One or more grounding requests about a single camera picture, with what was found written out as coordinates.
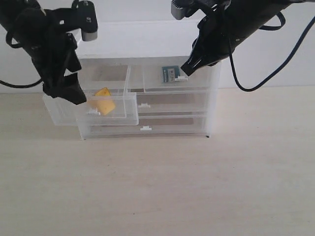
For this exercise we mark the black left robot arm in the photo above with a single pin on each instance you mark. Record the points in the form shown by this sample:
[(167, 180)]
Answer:
[(11, 12)]

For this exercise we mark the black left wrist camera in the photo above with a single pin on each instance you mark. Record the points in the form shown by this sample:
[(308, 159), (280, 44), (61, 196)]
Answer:
[(81, 15)]

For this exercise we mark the teal white pill bottle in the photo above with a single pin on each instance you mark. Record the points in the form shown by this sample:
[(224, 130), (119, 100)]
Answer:
[(170, 74)]

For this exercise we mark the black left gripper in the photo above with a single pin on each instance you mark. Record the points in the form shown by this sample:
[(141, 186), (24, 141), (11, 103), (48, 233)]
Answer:
[(54, 56)]

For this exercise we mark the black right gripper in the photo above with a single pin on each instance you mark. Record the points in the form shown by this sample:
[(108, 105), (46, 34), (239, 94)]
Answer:
[(220, 32)]

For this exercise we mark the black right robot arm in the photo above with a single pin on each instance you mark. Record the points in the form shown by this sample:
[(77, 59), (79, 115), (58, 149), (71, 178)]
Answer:
[(258, 12)]

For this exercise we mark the yellow cheese wedge toy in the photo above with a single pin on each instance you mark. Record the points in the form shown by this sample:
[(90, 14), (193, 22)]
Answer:
[(106, 106)]

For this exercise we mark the bottom wide clear drawer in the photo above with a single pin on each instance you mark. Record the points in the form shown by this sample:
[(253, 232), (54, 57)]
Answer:
[(186, 124)]

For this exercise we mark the white plastic drawer cabinet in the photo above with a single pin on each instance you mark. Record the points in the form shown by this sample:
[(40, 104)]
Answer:
[(139, 44)]

